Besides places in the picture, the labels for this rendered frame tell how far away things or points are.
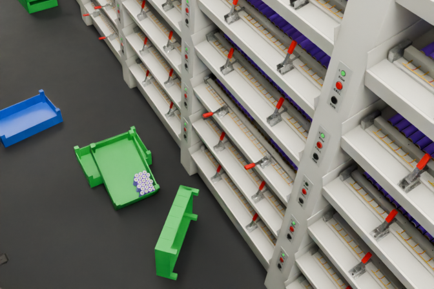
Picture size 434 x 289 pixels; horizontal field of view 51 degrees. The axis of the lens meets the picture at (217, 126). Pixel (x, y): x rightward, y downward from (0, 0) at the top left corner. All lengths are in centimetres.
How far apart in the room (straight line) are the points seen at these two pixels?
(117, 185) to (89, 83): 78
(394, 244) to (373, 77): 42
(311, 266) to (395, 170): 59
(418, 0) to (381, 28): 10
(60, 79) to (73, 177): 72
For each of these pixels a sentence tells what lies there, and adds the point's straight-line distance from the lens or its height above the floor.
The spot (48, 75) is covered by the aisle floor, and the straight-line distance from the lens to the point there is 275.
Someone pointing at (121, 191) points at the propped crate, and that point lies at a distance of 205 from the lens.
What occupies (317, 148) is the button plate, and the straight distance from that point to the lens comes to 117.
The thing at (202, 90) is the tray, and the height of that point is 54.
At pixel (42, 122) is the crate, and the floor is 5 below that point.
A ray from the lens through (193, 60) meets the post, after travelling 166.
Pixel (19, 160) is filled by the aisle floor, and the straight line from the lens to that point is 231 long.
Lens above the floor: 167
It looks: 45 degrees down
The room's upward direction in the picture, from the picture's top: 5 degrees clockwise
